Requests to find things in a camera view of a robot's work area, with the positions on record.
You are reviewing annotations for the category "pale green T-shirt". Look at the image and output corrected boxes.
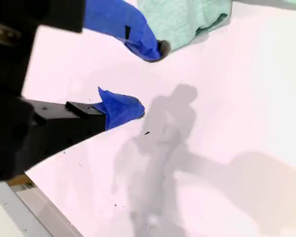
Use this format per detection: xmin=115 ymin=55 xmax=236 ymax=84
xmin=137 ymin=0 xmax=233 ymax=52

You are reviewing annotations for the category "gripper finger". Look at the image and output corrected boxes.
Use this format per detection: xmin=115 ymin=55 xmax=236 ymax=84
xmin=40 ymin=0 xmax=172 ymax=62
xmin=32 ymin=86 xmax=146 ymax=170

